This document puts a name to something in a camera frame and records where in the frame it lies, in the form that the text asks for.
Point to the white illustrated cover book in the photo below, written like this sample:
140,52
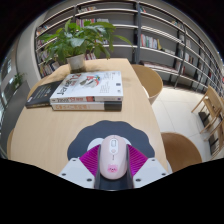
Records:
88,85

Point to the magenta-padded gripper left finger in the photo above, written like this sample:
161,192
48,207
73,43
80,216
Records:
73,170

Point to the grey low counter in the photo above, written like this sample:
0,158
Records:
11,113

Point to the green potted plant white pot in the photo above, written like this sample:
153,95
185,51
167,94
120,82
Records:
78,38

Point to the wooden slat-frame chair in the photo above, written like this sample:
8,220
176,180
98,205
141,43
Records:
213,106

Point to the white red-lettered spine book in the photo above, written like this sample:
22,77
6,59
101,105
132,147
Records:
86,106

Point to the black hardcover book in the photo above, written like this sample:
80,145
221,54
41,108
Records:
41,95

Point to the pink computer mouse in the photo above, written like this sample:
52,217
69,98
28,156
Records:
113,160

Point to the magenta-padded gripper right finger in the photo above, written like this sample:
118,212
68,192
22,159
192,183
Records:
150,170

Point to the small leafy background plant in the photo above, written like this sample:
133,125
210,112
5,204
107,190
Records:
18,80

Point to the dark cartoon-eyed mouse pad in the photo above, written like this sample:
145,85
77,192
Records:
110,128

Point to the rounded wooden shell chair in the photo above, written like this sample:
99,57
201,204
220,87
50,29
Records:
10,143
180,151
148,80

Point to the grey bookshelf unit with books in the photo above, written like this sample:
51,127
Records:
156,36

